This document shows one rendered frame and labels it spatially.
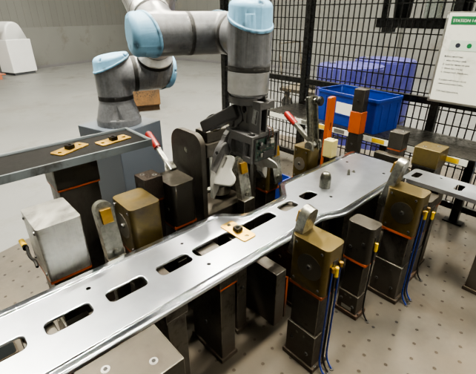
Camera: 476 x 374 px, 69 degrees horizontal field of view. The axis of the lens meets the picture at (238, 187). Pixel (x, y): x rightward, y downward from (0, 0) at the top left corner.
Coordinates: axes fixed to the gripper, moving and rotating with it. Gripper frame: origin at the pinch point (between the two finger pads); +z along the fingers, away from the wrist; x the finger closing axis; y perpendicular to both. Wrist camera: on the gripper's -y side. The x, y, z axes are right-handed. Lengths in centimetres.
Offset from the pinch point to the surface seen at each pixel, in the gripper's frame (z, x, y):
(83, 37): 68, 411, -1188
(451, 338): 40, 38, 41
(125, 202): 4.0, -18.3, -16.0
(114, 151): -3.5, -14.7, -26.9
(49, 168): -3.5, -29.0, -26.8
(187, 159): 0.7, 1.0, -20.3
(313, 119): -2.7, 46.8, -15.6
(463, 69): -16, 101, 7
